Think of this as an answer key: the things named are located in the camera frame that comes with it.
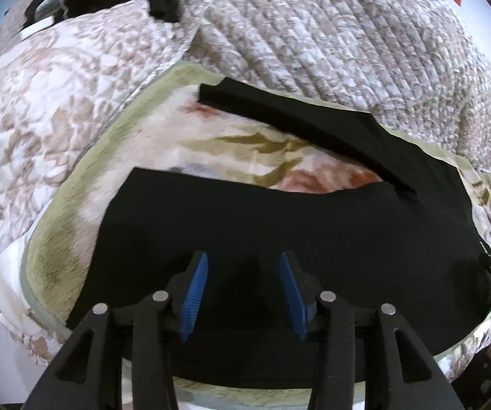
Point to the white cloth strip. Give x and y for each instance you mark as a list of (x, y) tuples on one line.
[(36, 27)]

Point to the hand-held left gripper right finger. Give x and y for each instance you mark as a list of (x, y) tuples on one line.
[(292, 294)]

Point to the beige quilted bedspread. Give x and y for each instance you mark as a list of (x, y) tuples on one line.
[(314, 30)]

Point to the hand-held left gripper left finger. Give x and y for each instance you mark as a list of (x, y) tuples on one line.
[(194, 294)]

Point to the black pants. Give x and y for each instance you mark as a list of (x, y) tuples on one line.
[(249, 222)]

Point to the floral fleece blanket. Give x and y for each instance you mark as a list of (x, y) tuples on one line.
[(228, 136)]

